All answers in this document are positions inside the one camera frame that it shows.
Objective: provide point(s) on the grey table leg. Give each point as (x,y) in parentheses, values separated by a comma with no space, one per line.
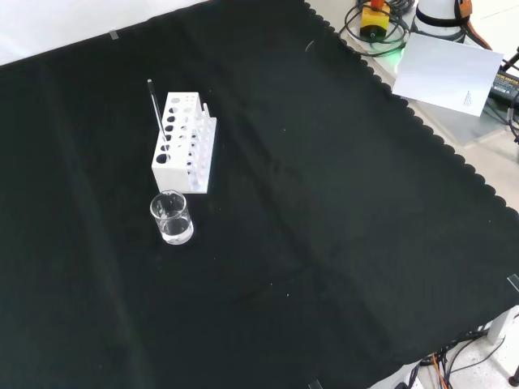
(503,324)

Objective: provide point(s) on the glass rod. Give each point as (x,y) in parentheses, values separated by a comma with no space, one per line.
(155,109)

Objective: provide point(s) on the pale board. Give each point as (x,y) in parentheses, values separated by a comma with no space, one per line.
(446,73)

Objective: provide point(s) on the yellow stop button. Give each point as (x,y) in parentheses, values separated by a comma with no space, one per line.
(375,20)

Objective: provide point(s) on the clear tape piece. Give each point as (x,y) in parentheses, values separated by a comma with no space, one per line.
(114,35)
(315,385)
(514,282)

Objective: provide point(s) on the white test tube rack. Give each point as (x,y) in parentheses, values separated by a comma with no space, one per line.
(170,172)

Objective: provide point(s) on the black power adapter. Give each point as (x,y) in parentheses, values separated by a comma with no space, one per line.
(507,85)

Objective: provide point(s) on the black scalloped bench cloth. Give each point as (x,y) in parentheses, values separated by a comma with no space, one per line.
(308,210)

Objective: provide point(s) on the grey base plate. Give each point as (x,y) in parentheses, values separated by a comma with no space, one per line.
(466,125)

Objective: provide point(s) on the clear glass beaker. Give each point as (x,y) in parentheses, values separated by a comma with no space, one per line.
(172,227)

